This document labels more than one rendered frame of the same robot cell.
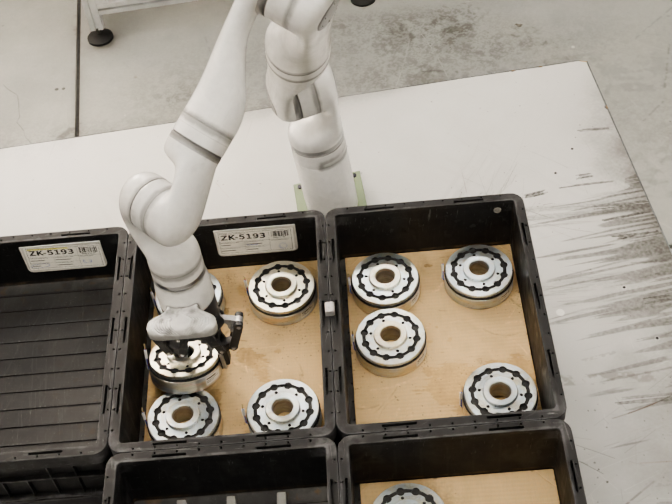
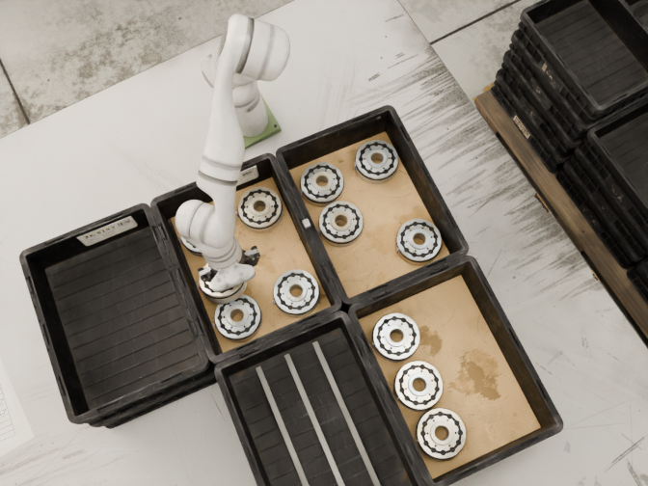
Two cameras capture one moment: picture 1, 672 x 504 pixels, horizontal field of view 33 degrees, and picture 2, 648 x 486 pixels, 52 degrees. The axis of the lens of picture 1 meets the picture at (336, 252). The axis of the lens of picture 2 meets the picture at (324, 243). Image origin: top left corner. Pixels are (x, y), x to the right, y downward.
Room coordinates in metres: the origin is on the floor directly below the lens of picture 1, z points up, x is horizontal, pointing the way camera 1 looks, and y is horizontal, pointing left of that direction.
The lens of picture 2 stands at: (0.50, 0.19, 2.30)
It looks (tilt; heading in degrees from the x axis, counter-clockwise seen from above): 71 degrees down; 336
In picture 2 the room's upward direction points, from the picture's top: 3 degrees counter-clockwise
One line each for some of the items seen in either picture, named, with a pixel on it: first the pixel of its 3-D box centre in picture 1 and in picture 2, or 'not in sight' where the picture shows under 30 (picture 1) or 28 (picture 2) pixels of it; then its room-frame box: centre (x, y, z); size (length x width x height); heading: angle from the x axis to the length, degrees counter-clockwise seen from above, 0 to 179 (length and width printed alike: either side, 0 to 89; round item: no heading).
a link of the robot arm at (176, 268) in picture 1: (161, 228); (205, 229); (0.98, 0.22, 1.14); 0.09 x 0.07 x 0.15; 41
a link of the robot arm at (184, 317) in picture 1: (181, 292); (224, 256); (0.95, 0.21, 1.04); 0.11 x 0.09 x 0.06; 177
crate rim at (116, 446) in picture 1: (225, 326); (244, 254); (0.98, 0.17, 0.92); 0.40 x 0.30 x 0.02; 177
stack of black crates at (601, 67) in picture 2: not in sight; (573, 80); (1.23, -1.06, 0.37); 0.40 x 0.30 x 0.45; 3
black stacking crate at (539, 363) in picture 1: (437, 330); (367, 209); (0.97, -0.13, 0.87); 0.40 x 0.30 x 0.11; 177
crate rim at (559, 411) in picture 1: (436, 309); (369, 202); (0.97, -0.13, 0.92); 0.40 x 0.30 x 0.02; 177
